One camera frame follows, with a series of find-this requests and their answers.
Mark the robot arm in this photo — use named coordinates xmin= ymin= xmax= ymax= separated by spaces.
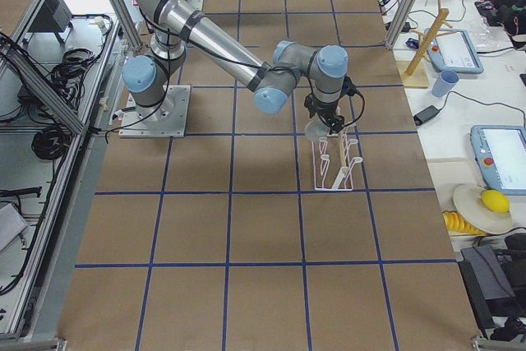
xmin=135 ymin=0 xmax=349 ymax=140

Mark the blue cup on desk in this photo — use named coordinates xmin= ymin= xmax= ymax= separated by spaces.
xmin=431 ymin=70 xmax=459 ymax=98

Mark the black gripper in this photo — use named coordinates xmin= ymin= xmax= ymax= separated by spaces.
xmin=304 ymin=94 xmax=344 ymax=134

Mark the far blue teach pendant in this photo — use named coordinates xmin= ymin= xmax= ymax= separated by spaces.
xmin=427 ymin=29 xmax=484 ymax=74

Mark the wooden mug tree stand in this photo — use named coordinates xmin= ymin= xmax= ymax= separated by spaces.
xmin=396 ymin=0 xmax=452 ymax=88

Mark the wooden rack dowel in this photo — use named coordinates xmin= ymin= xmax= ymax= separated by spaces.
xmin=337 ymin=127 xmax=348 ymax=170

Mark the white wire cup rack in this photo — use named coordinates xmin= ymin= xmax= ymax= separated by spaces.
xmin=311 ymin=128 xmax=363 ymax=192

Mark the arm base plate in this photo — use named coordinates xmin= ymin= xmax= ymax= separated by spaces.
xmin=118 ymin=85 xmax=191 ymax=138

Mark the white plastic cup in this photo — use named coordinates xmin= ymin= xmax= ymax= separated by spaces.
xmin=305 ymin=118 xmax=330 ymax=141

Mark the black power adapter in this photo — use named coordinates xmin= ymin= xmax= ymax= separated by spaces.
xmin=413 ymin=105 xmax=440 ymax=127

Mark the blue teach pendant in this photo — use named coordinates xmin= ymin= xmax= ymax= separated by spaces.
xmin=470 ymin=125 xmax=525 ymax=196
xmin=427 ymin=29 xmax=484 ymax=74

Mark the yellow lemon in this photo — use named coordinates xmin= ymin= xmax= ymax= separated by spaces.
xmin=481 ymin=190 xmax=510 ymax=214

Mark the cream plate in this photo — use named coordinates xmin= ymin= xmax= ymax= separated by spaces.
xmin=453 ymin=184 xmax=513 ymax=234

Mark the near blue teach pendant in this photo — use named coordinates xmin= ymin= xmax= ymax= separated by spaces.
xmin=470 ymin=125 xmax=525 ymax=196

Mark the yellow spiral toy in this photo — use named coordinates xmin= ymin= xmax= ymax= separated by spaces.
xmin=442 ymin=211 xmax=484 ymax=235

